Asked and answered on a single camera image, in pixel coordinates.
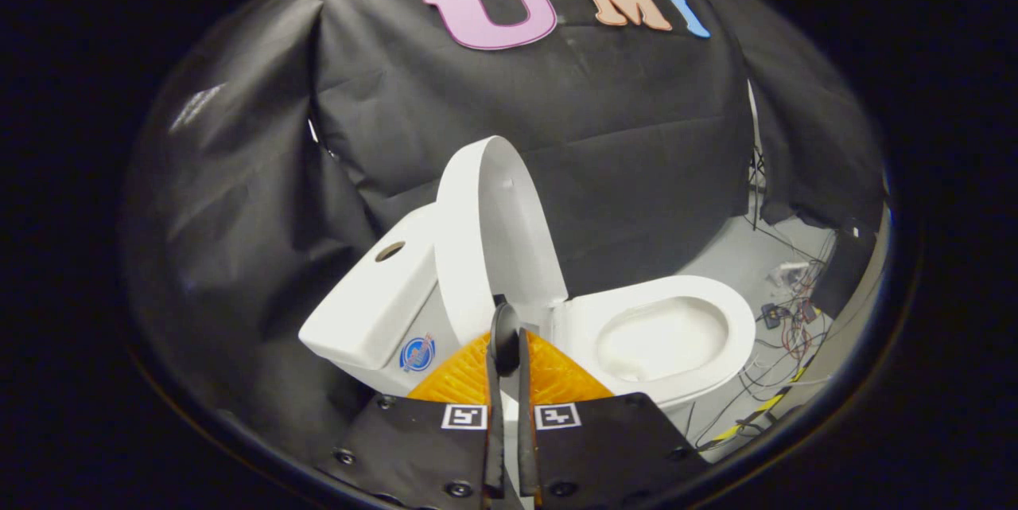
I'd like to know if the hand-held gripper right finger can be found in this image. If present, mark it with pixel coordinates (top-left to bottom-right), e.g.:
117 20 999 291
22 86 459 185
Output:
517 329 709 510

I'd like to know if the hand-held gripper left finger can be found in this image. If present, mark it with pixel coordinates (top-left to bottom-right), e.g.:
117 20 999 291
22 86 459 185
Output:
314 331 506 510

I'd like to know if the black round lid pull tab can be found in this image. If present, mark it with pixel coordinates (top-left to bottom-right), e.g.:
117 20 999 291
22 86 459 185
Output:
488 295 523 377

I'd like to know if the white toilet seat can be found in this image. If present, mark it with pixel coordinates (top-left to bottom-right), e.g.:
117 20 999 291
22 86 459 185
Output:
549 275 756 407

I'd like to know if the white toilet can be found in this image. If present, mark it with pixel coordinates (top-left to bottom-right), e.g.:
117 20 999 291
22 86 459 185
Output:
330 275 756 435

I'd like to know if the white toilet tank lid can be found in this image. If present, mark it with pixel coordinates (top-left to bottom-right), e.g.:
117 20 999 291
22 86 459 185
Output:
298 204 440 372

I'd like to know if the yellow black floor tape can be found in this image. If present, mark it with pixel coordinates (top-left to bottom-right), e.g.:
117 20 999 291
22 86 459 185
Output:
708 367 806 447

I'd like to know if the clear plastic wrapper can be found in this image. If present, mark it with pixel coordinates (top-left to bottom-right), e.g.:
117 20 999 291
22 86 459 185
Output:
767 259 812 288

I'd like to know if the black backdrop cloth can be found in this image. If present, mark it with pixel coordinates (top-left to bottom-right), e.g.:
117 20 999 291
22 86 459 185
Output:
119 0 888 447

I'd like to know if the tangle of cables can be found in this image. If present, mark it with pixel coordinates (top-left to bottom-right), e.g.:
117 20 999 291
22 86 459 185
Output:
692 200 844 447

